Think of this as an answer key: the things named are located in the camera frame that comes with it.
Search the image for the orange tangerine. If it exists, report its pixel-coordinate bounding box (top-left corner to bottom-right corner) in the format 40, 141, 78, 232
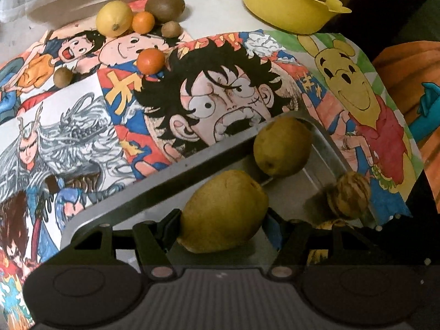
137, 49, 166, 75
132, 11, 156, 35

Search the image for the bright yellow lemon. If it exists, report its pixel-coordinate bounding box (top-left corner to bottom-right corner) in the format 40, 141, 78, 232
95, 1, 134, 38

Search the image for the metal tray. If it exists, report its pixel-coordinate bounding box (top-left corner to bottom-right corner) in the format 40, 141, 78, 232
60, 110, 376, 273

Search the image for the small brown kiwi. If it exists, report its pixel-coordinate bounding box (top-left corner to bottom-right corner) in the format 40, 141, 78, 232
161, 21, 181, 38
53, 67, 74, 88

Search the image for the cartoon children drawing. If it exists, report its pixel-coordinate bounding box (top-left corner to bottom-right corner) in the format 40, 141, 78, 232
0, 0, 194, 124

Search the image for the brown walnut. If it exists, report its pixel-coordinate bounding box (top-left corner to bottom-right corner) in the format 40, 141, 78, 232
314, 218, 355, 232
326, 173, 372, 219

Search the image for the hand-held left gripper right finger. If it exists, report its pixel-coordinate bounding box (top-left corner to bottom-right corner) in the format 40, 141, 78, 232
263, 208, 379, 279

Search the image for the green-yellow lemon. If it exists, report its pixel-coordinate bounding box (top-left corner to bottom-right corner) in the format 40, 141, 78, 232
180, 170, 269, 253
253, 117, 313, 177

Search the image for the yellow plastic bowl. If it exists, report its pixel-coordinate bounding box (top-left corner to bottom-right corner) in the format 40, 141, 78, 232
241, 0, 352, 35

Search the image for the orange and blue printed cloth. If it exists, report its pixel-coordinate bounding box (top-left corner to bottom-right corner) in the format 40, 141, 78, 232
373, 41, 440, 145

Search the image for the cartoon printed tablecloth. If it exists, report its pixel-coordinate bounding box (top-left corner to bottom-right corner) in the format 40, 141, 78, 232
98, 31, 331, 181

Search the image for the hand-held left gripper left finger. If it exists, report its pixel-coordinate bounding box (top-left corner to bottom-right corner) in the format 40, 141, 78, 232
70, 209, 183, 279

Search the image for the large brown kiwi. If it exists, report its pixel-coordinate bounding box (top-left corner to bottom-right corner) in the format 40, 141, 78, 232
144, 0, 185, 24

